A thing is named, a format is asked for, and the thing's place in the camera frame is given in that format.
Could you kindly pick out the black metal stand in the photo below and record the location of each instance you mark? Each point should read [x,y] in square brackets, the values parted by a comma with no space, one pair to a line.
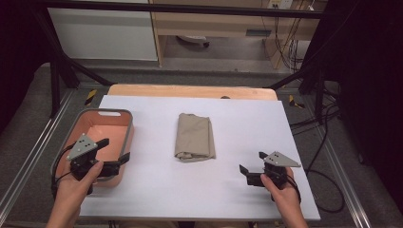
[57,72]
[312,82]

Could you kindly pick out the black horizontal frame bar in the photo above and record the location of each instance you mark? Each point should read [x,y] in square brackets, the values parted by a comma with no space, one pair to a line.
[190,8]

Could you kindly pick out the person's right hand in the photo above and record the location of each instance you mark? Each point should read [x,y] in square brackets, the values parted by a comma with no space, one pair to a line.
[286,196]

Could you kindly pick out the wooden table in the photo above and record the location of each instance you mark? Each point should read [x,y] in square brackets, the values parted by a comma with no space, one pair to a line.
[190,91]

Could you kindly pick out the black curtain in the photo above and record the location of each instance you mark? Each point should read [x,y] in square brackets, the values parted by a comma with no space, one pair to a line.
[370,79]
[19,47]

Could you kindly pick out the white power strip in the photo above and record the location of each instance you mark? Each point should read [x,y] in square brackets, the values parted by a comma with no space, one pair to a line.
[280,3]

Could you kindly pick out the chair base with castor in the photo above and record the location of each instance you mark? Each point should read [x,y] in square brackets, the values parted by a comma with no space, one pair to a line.
[194,39]

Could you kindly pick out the beige cloth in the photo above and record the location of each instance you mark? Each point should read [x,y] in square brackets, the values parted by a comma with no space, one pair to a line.
[195,137]

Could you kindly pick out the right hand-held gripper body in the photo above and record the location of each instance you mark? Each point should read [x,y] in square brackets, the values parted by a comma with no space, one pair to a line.
[278,161]

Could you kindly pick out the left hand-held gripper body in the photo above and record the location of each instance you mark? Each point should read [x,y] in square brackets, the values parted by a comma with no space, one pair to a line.
[81,149]

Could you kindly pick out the light wooden desk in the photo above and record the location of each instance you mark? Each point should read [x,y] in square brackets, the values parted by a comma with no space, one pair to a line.
[215,23]

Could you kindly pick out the yellow black tape strip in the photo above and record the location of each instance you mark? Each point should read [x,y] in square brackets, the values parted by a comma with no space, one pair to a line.
[295,102]
[90,97]

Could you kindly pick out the pink basket with grey rim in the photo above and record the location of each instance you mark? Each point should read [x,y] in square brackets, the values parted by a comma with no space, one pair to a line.
[109,133]

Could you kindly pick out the person's left hand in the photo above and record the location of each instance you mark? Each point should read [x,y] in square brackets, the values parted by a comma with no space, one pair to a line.
[71,190]

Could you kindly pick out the white cabinet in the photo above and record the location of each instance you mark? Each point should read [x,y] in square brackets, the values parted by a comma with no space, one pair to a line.
[101,34]

